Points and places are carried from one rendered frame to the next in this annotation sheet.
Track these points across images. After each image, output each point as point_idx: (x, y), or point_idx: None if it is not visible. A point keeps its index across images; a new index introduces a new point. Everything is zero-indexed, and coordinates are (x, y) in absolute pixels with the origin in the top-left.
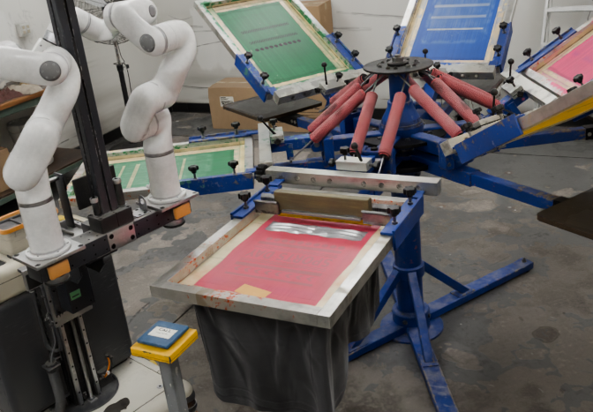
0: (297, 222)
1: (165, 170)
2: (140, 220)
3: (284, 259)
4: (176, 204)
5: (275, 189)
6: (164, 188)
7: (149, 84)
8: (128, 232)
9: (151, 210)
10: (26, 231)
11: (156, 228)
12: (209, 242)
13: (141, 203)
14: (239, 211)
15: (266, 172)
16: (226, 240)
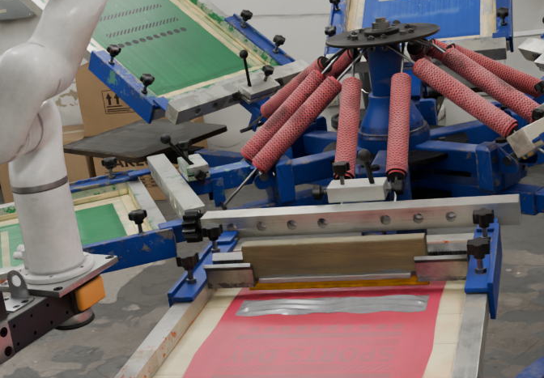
0: (291, 297)
1: (57, 217)
2: (20, 316)
3: (303, 359)
4: (82, 280)
5: (229, 247)
6: (57, 252)
7: (28, 45)
8: (0, 341)
9: (35, 297)
10: None
11: (48, 332)
12: (149, 346)
13: (14, 285)
14: (181, 289)
15: (204, 222)
16: (174, 341)
